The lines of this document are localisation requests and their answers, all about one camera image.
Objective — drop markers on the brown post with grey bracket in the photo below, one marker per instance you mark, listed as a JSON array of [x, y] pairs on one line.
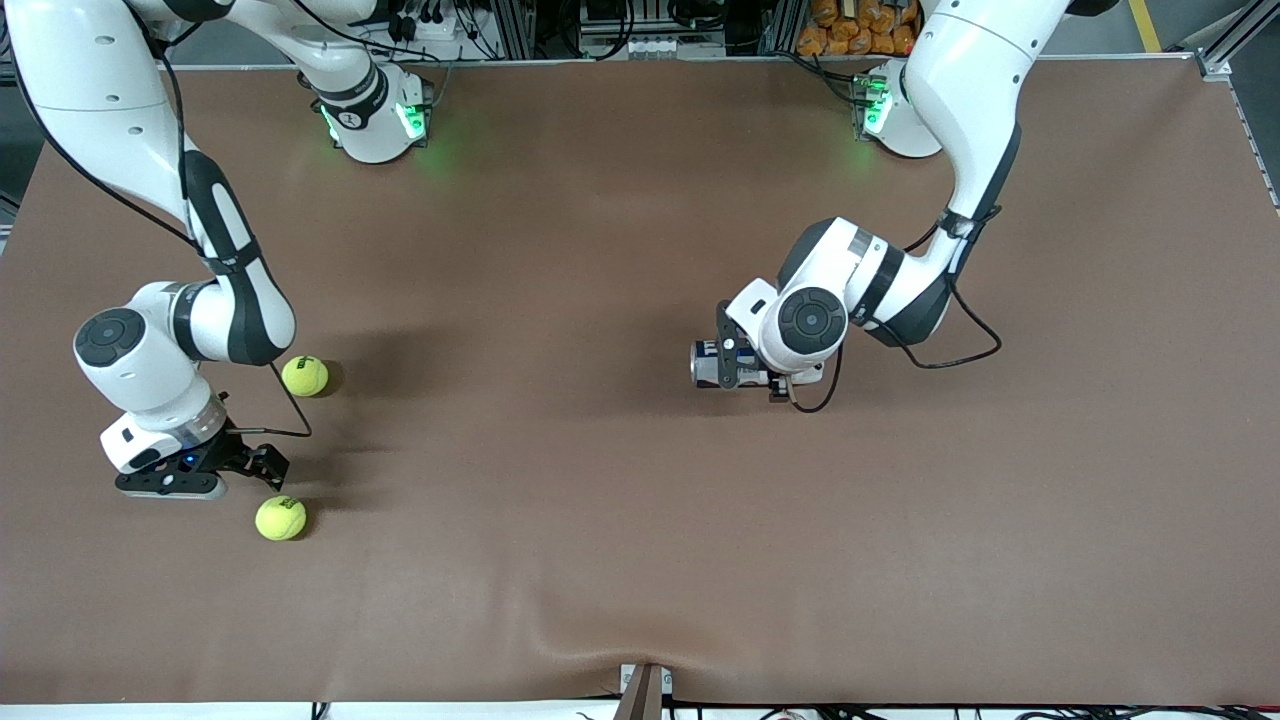
[[645, 695]]

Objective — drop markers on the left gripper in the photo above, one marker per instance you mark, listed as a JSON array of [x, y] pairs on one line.
[[777, 391]]

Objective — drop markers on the brown table mat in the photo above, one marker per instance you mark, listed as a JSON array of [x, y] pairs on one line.
[[640, 550]]

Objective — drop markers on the tennis ball can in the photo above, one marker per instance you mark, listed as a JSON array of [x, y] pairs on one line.
[[705, 365]]

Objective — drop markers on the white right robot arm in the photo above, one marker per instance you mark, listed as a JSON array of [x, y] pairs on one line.
[[90, 80]]

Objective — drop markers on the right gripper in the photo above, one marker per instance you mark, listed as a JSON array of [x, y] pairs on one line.
[[237, 453]]

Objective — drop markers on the grey control box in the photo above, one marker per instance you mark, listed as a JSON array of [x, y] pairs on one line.
[[640, 30]]

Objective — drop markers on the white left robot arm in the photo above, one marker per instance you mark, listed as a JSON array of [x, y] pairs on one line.
[[970, 90]]

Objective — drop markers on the yellow-green tennis ball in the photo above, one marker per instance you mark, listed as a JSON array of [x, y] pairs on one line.
[[305, 377], [280, 518]]

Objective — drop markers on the orange plastic bag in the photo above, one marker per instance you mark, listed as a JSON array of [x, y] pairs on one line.
[[860, 30]]

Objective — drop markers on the aluminium frame profile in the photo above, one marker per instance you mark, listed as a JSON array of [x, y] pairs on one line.
[[1235, 35], [780, 25], [515, 25]]

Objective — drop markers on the white power strip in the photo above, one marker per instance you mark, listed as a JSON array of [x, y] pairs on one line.
[[440, 32]]

